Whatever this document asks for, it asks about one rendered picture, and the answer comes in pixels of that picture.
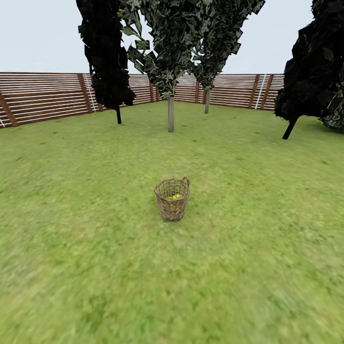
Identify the wicker basket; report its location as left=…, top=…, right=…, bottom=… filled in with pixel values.
left=154, top=177, right=191, bottom=222

